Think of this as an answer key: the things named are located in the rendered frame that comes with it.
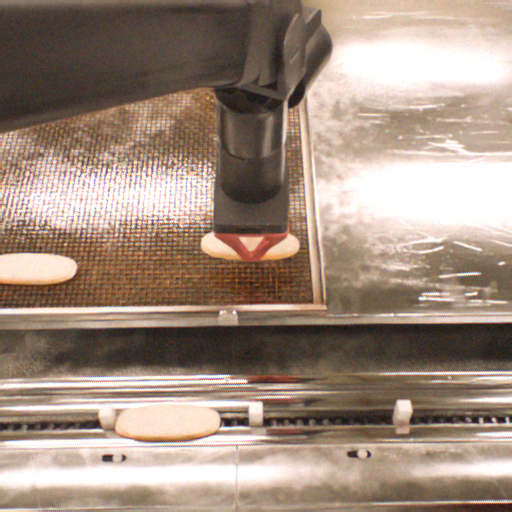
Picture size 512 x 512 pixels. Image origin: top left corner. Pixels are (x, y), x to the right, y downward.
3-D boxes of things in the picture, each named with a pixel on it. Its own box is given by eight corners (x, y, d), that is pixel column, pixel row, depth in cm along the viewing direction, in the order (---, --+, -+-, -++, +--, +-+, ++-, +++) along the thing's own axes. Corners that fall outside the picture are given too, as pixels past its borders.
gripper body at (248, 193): (285, 152, 63) (289, 92, 57) (287, 237, 57) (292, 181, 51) (218, 151, 63) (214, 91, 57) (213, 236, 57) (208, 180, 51)
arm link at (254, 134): (199, 88, 48) (269, 113, 47) (242, 36, 52) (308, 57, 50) (205, 154, 54) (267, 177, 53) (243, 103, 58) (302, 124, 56)
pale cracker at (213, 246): (200, 260, 66) (199, 253, 65) (202, 230, 68) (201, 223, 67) (299, 262, 66) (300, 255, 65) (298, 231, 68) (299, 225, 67)
